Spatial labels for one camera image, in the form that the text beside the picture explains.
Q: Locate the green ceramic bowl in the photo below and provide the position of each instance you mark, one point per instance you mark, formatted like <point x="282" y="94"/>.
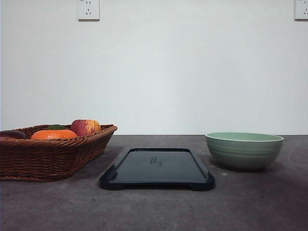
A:
<point x="244" y="151"/>

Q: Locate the brown wicker basket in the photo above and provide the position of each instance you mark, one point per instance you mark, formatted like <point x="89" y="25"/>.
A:
<point x="50" y="152"/>

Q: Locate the dark blue rectangular tray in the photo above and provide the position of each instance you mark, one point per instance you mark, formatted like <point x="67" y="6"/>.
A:
<point x="158" y="168"/>

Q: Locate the red yellow apple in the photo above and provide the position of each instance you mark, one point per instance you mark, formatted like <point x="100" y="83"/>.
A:
<point x="83" y="127"/>

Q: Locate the dark green fruit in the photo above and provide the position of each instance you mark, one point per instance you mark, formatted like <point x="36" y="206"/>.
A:
<point x="56" y="127"/>

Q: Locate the orange tangerine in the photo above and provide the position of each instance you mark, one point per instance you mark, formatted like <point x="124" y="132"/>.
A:
<point x="53" y="134"/>

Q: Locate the dark purple fruit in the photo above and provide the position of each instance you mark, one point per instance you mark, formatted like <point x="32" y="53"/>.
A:
<point x="12" y="134"/>

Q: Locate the white wall socket left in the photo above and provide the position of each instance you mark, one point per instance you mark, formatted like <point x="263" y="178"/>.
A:
<point x="88" y="20"/>

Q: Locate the white wall socket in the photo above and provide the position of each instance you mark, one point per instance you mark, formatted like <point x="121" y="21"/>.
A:
<point x="300" y="11"/>
<point x="88" y="20"/>

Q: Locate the white wall socket right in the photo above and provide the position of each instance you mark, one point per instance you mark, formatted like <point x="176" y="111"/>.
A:
<point x="300" y="11"/>

